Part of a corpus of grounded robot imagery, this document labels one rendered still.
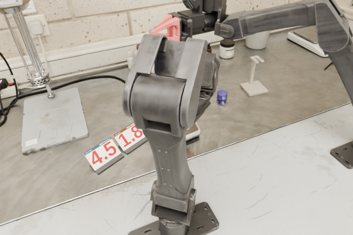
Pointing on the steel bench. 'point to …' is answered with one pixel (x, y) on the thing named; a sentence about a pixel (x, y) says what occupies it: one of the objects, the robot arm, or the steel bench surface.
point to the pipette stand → (256, 89)
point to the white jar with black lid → (226, 49)
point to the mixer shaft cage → (43, 74)
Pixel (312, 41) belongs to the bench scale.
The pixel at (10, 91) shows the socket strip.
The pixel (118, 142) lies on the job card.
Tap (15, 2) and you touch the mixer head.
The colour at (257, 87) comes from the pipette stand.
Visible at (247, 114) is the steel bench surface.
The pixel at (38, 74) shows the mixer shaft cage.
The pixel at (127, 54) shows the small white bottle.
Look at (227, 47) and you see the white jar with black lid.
